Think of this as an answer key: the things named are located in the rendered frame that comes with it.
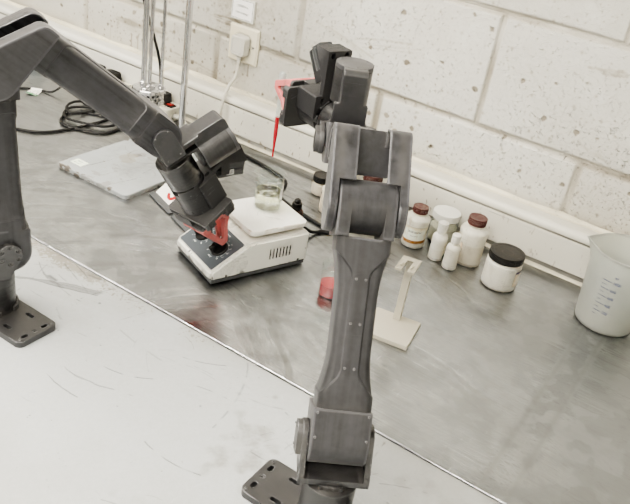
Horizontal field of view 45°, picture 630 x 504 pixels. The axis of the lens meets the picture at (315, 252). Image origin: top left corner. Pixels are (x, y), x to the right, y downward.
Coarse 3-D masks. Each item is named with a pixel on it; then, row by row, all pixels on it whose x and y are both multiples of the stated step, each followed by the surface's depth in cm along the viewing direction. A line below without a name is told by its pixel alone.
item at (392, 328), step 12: (408, 264) 125; (420, 264) 124; (408, 276) 126; (408, 288) 127; (384, 312) 131; (396, 312) 129; (384, 324) 128; (396, 324) 129; (408, 324) 129; (420, 324) 130; (384, 336) 125; (396, 336) 126; (408, 336) 126
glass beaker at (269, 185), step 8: (264, 168) 139; (272, 168) 140; (280, 168) 139; (256, 176) 137; (264, 176) 140; (272, 176) 135; (280, 176) 136; (256, 184) 138; (264, 184) 136; (272, 184) 136; (280, 184) 137; (256, 192) 138; (264, 192) 137; (272, 192) 137; (280, 192) 138; (256, 200) 139; (264, 200) 138; (272, 200) 138; (280, 200) 139; (256, 208) 139; (264, 208) 138; (272, 208) 138; (280, 208) 141
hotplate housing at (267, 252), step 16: (240, 240) 133; (256, 240) 133; (272, 240) 135; (288, 240) 137; (304, 240) 139; (192, 256) 135; (240, 256) 132; (256, 256) 134; (272, 256) 137; (288, 256) 139; (304, 256) 141; (208, 272) 131; (224, 272) 132; (240, 272) 134; (256, 272) 137
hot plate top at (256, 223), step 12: (240, 204) 140; (252, 204) 141; (240, 216) 136; (252, 216) 137; (264, 216) 138; (276, 216) 138; (288, 216) 139; (300, 216) 140; (252, 228) 133; (264, 228) 134; (276, 228) 135; (288, 228) 136
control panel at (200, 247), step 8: (192, 232) 138; (184, 240) 137; (192, 240) 137; (200, 240) 136; (208, 240) 136; (232, 240) 134; (192, 248) 135; (200, 248) 135; (208, 248) 134; (232, 248) 133; (240, 248) 132; (200, 256) 133; (208, 256) 133; (216, 256) 132; (224, 256) 132; (208, 264) 132; (216, 264) 131
